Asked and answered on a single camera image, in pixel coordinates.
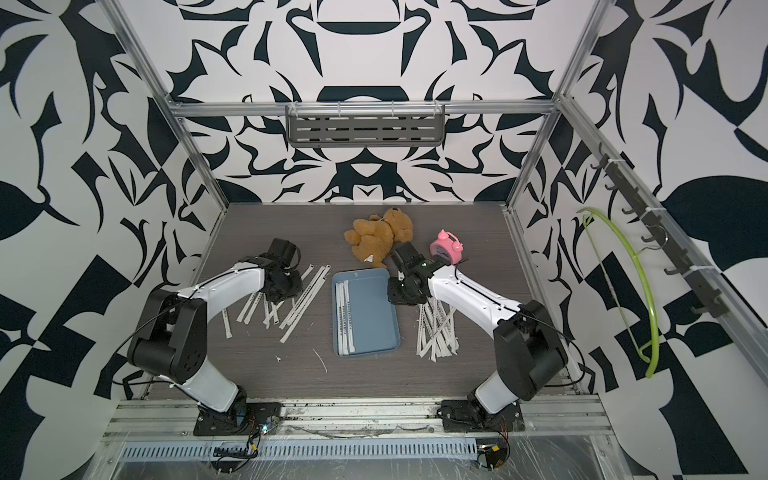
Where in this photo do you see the pile straw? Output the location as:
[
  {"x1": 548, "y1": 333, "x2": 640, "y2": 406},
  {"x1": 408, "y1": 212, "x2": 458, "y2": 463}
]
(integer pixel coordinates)
[
  {"x1": 279, "y1": 265, "x2": 331, "y2": 344},
  {"x1": 416, "y1": 299, "x2": 459, "y2": 362}
]

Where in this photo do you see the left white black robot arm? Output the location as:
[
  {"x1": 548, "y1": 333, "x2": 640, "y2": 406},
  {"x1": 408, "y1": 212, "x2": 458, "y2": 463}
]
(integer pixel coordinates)
[{"x1": 126, "y1": 238, "x2": 303, "y2": 422}]

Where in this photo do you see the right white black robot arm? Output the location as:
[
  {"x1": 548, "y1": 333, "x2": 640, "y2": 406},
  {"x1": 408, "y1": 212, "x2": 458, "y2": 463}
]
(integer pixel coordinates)
[{"x1": 387, "y1": 243, "x2": 568, "y2": 418}]

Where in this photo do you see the blue plastic storage tray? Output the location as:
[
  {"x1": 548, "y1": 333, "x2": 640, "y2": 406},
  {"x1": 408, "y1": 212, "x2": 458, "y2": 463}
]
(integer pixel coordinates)
[{"x1": 331, "y1": 268, "x2": 401, "y2": 358}]

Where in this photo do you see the pink alarm clock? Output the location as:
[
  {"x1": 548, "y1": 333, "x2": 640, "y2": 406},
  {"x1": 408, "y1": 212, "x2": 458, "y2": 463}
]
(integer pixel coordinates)
[{"x1": 429, "y1": 230, "x2": 464, "y2": 265}]

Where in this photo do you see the brown teddy bear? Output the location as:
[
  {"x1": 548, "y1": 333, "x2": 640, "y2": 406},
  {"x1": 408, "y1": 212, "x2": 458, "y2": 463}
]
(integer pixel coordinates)
[{"x1": 344, "y1": 207, "x2": 414, "y2": 268}]

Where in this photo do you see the lone wrapped straw far left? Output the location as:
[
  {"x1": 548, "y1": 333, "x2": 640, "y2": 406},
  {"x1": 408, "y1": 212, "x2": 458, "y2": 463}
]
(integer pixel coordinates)
[{"x1": 221, "y1": 308, "x2": 233, "y2": 339}]

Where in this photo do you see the green plastic clothes hanger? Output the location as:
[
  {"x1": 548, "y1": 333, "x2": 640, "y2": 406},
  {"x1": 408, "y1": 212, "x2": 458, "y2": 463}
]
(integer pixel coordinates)
[{"x1": 577, "y1": 207, "x2": 661, "y2": 379}]

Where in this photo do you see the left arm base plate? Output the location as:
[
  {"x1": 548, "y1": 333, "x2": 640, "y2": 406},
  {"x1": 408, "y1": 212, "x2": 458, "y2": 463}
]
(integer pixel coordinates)
[{"x1": 193, "y1": 401, "x2": 282, "y2": 437}]

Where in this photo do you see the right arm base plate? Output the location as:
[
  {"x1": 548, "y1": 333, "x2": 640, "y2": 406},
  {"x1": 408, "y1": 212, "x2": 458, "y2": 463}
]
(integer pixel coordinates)
[{"x1": 436, "y1": 399, "x2": 526, "y2": 433}]

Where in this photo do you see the grey metal wall shelf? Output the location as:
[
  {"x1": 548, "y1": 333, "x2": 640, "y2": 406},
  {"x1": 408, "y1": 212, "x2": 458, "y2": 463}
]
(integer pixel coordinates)
[{"x1": 285, "y1": 102, "x2": 446, "y2": 148}]

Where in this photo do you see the white slotted cable duct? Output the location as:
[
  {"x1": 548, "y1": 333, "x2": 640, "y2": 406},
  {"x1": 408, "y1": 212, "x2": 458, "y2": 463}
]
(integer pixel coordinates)
[{"x1": 119, "y1": 438, "x2": 478, "y2": 463}]

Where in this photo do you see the grey wall hook rail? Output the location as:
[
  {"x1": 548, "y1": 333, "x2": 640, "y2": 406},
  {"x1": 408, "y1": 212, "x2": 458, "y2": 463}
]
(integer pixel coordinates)
[{"x1": 593, "y1": 143, "x2": 730, "y2": 318}]

